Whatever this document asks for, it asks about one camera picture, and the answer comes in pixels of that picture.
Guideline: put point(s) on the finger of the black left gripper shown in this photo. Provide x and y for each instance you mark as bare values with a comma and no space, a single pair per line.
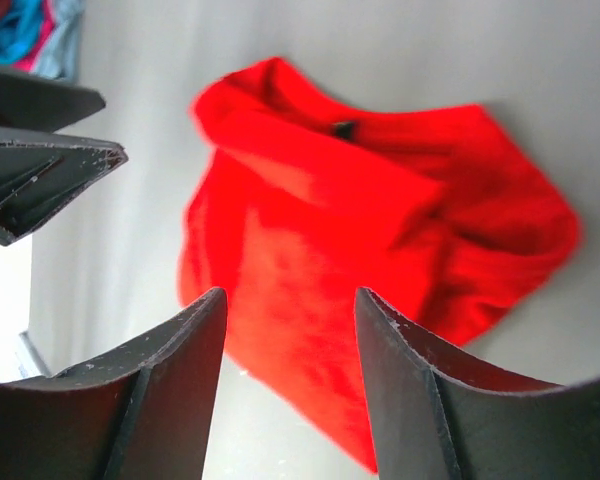
31,102
41,173

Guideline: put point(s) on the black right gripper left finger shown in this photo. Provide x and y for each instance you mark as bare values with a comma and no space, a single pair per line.
142,410

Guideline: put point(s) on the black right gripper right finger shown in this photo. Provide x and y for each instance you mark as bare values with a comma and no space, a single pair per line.
438,412

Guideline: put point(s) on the pink folded t shirt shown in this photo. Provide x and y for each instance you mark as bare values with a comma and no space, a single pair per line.
45,31

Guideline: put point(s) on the light blue folded t shirt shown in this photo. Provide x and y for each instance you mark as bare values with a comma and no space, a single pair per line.
58,56

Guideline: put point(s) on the teal folded t shirt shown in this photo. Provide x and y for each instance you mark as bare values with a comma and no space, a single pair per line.
19,30

